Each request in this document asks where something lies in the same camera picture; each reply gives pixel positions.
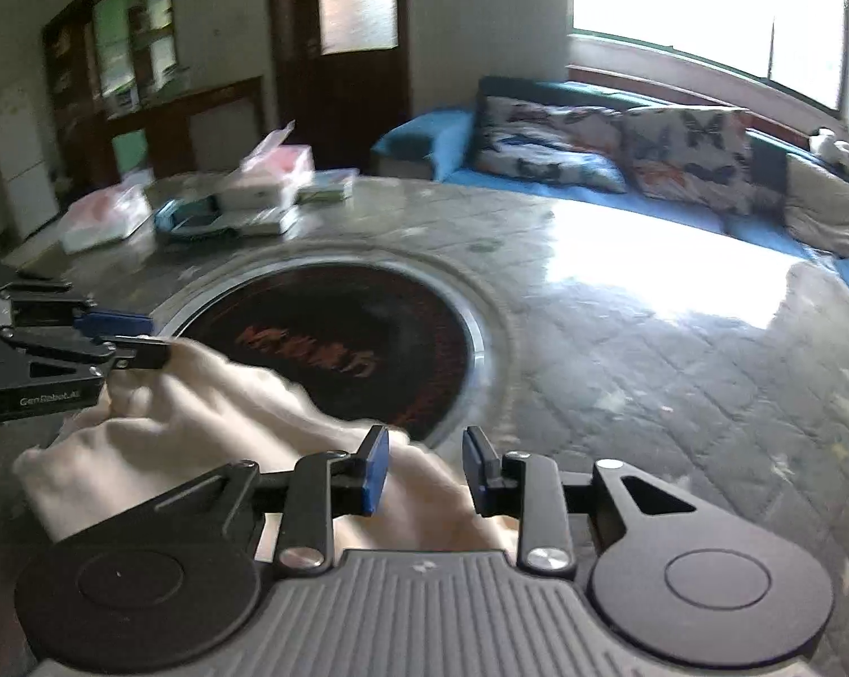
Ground round table hotplate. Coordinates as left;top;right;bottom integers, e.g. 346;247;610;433
153;240;517;449

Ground green white packet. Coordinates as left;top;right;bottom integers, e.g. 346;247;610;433
296;168;358;203

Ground pink tissue pack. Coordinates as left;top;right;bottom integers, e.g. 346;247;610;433
59;185;152;255

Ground blue sofa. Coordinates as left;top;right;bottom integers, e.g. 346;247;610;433
372;77;849;289

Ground left butterfly cushion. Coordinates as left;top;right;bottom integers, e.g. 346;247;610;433
473;96;628;194

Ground flat white box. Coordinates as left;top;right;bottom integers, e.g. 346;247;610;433
233;206;299;237

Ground grey cushion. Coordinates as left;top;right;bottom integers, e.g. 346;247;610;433
784;155;849;258

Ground butterfly cushion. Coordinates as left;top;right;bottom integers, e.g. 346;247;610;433
473;96;628;194
622;105;755;216

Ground white refrigerator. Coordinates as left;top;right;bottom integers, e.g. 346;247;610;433
0;86;59;240

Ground plush toys pile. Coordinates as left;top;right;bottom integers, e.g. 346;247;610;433
808;127;849;182

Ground dark wooden door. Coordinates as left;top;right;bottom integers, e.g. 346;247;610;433
268;0;411;173

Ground right butterfly cushion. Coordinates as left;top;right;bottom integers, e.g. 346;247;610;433
622;105;755;216

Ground window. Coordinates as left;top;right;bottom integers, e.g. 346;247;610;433
571;0;848;112

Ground dark wooden cabinet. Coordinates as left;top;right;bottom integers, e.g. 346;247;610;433
42;0;276;196

